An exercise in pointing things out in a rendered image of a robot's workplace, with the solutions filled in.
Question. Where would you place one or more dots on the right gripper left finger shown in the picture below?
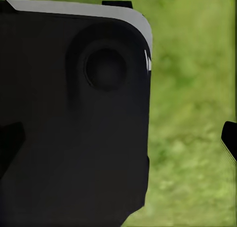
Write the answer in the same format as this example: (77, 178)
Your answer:
(12, 137)

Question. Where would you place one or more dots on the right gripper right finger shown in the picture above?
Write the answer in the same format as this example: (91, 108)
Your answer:
(229, 137)

